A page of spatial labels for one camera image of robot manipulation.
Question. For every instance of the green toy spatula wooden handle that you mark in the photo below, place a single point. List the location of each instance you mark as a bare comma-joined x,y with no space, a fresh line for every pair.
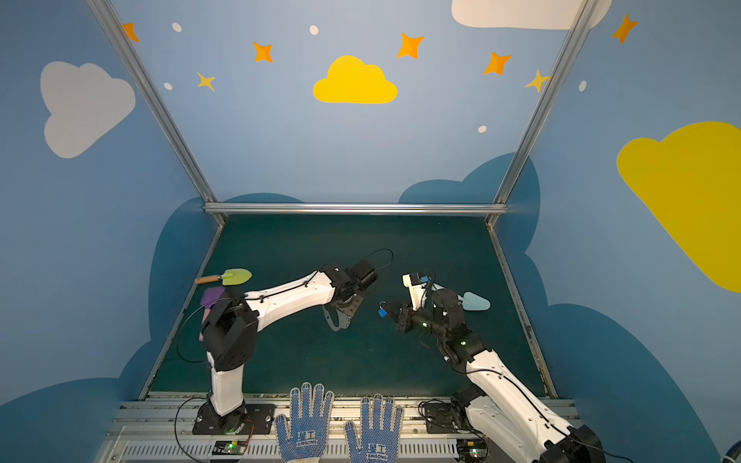
230,277

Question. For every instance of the purple toy spatula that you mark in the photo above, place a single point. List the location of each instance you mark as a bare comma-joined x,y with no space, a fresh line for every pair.
211,296

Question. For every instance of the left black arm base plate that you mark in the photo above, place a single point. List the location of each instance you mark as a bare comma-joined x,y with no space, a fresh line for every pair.
247,419

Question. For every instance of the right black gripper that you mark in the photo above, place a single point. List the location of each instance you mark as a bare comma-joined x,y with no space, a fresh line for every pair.
406,316

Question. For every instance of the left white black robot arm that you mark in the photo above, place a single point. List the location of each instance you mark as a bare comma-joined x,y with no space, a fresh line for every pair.
231,328

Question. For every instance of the blue dotted work glove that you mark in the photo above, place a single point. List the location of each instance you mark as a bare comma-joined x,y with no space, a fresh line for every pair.
302,436
381,423

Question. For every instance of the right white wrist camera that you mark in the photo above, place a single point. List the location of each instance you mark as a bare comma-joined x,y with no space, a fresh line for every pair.
419,287

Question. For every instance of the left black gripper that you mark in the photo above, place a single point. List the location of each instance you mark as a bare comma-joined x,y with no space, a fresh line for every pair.
352,301

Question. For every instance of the front aluminium rail base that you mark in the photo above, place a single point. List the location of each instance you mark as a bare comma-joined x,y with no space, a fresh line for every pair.
160,430

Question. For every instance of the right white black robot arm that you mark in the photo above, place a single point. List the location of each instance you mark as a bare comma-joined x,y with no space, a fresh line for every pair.
497,405

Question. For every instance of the light blue toy spatula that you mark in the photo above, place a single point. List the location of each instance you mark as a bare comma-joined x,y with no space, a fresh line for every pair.
470,301

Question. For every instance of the left blue dotted work glove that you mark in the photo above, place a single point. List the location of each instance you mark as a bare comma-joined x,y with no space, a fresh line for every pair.
302,436

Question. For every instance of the aluminium frame post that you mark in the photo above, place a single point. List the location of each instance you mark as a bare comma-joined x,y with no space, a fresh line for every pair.
574,41
111,25

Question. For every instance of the left green circuit board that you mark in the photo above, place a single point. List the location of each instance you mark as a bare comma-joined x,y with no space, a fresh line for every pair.
230,448

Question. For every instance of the horizontal aluminium frame bar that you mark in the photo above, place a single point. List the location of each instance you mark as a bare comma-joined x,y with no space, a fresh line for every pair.
357,209

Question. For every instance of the green circuit board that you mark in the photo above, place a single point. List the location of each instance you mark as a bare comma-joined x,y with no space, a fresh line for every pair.
230,448
471,451

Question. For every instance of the right aluminium frame post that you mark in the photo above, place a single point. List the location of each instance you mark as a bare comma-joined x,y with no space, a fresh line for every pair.
574,41

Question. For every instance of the right green circuit board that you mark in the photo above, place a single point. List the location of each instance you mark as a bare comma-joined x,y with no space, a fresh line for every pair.
471,451

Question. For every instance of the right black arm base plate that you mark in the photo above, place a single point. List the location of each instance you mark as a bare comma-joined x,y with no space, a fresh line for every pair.
446,418

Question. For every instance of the left aluminium frame post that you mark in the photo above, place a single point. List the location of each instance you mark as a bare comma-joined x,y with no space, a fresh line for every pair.
111,25

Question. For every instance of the right blue dotted work glove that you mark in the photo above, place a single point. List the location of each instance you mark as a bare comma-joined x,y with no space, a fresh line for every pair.
381,423

